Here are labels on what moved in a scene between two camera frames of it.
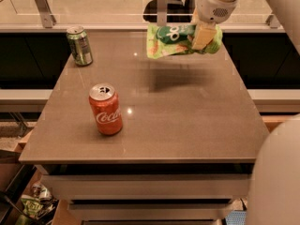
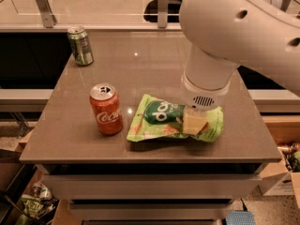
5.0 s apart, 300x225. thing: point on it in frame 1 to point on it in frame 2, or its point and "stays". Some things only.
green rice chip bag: (168, 39) to (156, 117)
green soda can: (80, 45) stays
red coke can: (107, 109) stays
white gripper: (210, 9) to (202, 97)
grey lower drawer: (144, 212) stays
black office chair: (176, 10) stays
